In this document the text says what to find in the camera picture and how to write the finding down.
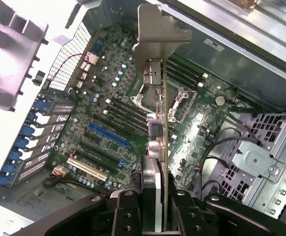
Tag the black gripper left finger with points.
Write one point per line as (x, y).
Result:
(128, 216)

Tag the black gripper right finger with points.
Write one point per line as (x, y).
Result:
(187, 216)

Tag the white expansion slot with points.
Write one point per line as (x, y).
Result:
(86, 168)

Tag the black expansion slot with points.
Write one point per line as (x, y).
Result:
(95, 161)

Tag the green motherboard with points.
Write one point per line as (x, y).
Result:
(194, 137)

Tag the blue expansion slot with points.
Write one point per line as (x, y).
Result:
(108, 134)

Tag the perforated metal drive cage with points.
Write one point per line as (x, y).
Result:
(256, 157)

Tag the metal CPU socket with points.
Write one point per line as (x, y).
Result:
(184, 103)

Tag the round coin battery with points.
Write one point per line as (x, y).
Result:
(220, 100)

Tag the open grey PC case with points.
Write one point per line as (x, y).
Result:
(10, 49)

